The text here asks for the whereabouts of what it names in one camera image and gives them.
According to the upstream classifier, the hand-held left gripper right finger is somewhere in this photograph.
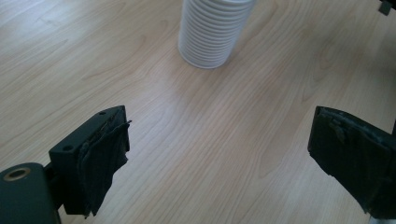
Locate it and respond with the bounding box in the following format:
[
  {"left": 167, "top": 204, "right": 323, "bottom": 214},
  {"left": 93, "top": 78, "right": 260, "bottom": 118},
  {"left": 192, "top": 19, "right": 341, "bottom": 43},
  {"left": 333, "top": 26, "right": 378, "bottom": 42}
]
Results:
[{"left": 307, "top": 105, "right": 396, "bottom": 220}]

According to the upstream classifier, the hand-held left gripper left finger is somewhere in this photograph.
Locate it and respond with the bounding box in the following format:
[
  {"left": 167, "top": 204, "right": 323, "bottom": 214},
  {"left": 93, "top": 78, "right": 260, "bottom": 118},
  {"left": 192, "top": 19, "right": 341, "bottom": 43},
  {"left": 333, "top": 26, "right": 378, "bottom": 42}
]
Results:
[{"left": 49, "top": 105, "right": 133, "bottom": 217}]

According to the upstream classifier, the stack of white cups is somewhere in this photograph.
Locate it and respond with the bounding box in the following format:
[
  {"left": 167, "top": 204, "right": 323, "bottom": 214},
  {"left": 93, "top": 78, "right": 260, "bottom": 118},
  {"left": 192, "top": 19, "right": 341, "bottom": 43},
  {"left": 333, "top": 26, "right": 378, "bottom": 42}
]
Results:
[{"left": 177, "top": 0, "right": 257, "bottom": 70}]

